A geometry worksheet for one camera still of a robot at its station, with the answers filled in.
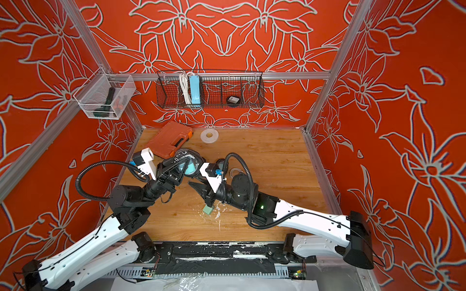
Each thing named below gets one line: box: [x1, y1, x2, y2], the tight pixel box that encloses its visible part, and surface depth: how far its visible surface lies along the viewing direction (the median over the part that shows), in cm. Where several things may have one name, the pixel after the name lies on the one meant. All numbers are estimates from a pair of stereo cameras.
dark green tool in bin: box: [92, 87, 116, 118], surface depth 82 cm
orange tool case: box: [146, 120, 194, 160], surface depth 112 cm
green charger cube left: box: [202, 204, 213, 215], surface depth 84 cm
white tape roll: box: [200, 128, 220, 144], surface depth 117 cm
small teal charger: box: [184, 162, 196, 175], surface depth 54 cm
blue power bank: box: [189, 75, 201, 105], surface depth 91 cm
